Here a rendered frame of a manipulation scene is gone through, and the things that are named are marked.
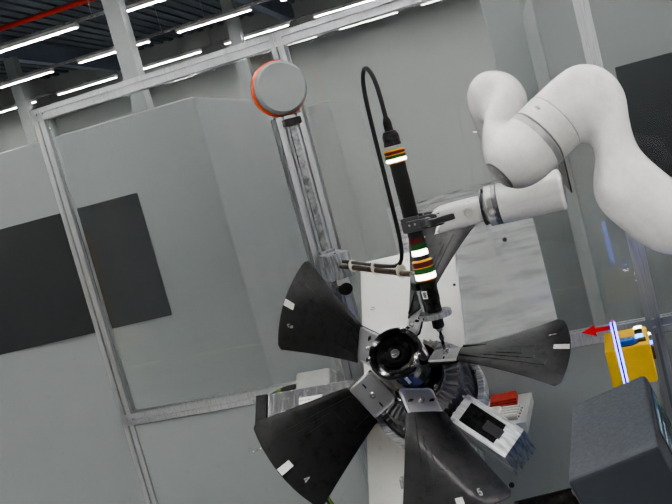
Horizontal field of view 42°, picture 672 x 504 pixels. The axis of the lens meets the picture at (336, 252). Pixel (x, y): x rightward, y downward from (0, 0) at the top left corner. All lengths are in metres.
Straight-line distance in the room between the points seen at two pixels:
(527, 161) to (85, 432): 3.21
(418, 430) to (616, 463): 0.82
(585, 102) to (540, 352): 0.66
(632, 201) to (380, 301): 1.09
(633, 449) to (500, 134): 0.52
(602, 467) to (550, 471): 1.68
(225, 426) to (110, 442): 1.34
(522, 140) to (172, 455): 2.02
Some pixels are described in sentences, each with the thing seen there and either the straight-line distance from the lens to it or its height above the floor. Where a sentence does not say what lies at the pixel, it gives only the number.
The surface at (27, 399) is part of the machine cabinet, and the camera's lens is 4.33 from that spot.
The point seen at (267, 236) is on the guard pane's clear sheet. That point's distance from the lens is 2.73.
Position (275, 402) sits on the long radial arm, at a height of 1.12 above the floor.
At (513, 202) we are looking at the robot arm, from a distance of 1.79.
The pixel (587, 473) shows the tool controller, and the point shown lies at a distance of 1.07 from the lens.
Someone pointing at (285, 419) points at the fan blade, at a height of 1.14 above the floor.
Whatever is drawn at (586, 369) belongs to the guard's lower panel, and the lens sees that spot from 2.63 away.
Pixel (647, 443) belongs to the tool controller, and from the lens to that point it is 1.07.
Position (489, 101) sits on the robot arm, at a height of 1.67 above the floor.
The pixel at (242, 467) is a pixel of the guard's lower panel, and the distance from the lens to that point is 2.97.
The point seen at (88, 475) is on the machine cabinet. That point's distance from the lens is 4.32.
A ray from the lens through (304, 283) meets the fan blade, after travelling 2.06.
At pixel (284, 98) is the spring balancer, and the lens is 2.51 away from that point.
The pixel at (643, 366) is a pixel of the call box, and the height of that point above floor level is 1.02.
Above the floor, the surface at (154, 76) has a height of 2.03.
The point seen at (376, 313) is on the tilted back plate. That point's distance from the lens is 2.27.
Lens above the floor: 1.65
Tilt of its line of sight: 6 degrees down
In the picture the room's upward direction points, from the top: 15 degrees counter-clockwise
